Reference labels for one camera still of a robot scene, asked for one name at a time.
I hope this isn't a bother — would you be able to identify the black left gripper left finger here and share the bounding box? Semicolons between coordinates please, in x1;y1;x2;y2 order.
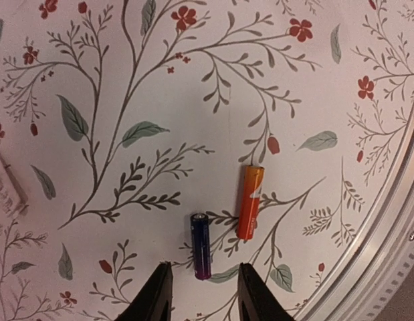
115;262;173;321

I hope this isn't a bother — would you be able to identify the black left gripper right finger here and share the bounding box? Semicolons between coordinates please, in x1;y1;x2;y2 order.
237;263;294;321

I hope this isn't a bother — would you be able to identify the orange AAA battery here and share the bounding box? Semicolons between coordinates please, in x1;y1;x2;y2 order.
237;165;264;240

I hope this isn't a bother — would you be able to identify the white battery cover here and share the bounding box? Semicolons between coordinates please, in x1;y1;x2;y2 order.
0;155;29;218

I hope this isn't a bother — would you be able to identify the aluminium table edge rail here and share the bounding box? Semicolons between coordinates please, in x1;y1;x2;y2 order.
296;105;414;320

